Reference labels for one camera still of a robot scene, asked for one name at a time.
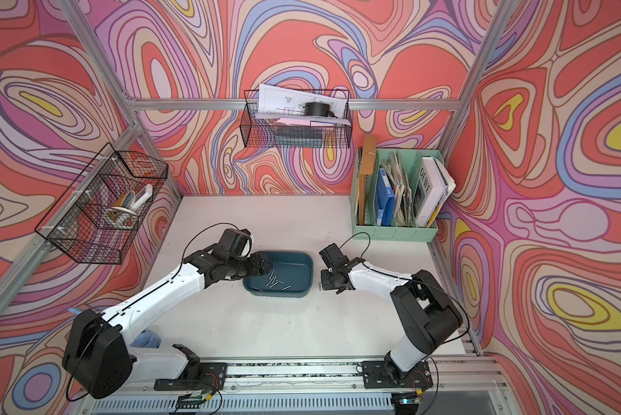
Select teal plastic storage box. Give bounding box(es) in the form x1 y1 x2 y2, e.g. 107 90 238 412
242 251 314 297

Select aluminium frame post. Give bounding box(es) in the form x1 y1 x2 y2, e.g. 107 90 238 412
55 0 182 198
438 0 519 160

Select white book in organizer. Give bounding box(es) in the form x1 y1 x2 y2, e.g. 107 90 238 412
414 157 457 228

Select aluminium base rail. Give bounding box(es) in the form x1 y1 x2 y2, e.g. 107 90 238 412
70 356 520 414

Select blue binder in organizer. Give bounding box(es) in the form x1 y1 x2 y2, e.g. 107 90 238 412
376 167 395 227

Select aluminium frame post left rear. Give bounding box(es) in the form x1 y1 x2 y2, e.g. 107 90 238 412
55 0 182 198

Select white tube in left basket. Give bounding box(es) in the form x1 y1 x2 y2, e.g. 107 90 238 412
129 184 153 212

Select white paper sheets in basket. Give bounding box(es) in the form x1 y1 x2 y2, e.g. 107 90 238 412
254 84 352 126

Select black wire basket left wall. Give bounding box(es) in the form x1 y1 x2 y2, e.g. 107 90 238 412
35 144 169 265

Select black wire basket rear wall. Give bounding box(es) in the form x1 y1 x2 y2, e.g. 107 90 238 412
239 84 353 149

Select aluminium frame post right rear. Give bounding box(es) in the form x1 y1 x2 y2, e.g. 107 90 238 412
438 0 519 160

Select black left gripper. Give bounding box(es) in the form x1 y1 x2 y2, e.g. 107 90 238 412
226 251 275 280

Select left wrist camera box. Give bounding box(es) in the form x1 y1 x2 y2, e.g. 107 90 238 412
218 228 252 257

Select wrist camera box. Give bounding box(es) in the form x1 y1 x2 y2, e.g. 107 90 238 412
218 228 252 257
319 243 349 270

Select brown cardboard folder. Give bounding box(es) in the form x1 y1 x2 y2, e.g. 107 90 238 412
357 134 377 225

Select aluminium rear cross bar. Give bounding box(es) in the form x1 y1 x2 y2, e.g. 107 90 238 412
128 97 462 112

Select black wire basket wall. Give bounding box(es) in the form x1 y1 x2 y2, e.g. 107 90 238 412
239 84 353 149
35 144 169 265

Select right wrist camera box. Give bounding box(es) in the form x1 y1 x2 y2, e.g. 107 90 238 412
319 243 349 270

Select green plastic file organizer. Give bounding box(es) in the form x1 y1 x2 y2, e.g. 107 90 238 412
349 148 443 243

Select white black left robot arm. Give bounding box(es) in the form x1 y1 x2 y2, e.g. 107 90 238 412
63 250 272 399

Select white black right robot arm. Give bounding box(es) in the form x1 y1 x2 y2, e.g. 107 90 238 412
321 259 464 386

